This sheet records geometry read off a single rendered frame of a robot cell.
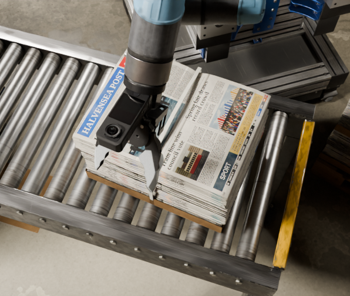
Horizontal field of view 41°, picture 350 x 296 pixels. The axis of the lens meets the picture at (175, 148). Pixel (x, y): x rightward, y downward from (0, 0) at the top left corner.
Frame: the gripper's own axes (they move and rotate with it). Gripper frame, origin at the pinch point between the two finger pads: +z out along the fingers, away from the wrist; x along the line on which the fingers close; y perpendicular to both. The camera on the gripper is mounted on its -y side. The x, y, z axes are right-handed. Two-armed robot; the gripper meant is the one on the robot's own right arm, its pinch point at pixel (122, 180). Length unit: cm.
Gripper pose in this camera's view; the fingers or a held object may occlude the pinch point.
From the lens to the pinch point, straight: 87.7
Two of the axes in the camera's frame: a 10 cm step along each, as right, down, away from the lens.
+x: -9.1, -3.5, 2.0
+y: 3.5, -4.4, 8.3
